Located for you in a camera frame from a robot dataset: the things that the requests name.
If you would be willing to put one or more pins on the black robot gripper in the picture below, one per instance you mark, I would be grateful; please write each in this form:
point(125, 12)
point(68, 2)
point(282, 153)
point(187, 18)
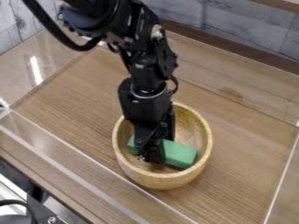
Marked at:
point(153, 117)

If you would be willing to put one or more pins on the green rectangular block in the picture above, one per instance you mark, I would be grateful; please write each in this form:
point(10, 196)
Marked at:
point(181, 155)

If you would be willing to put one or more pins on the wooden oval bowl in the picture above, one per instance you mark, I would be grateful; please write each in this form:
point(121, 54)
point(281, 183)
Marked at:
point(193, 131)

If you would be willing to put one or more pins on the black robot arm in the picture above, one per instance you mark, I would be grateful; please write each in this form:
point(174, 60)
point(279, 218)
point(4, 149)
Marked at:
point(131, 30)

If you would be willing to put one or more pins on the clear acrylic enclosure wall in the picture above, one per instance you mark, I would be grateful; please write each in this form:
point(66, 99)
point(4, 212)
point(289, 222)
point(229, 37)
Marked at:
point(62, 96)

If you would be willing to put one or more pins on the black metal bracket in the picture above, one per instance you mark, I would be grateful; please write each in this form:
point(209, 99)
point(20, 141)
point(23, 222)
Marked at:
point(50, 211)

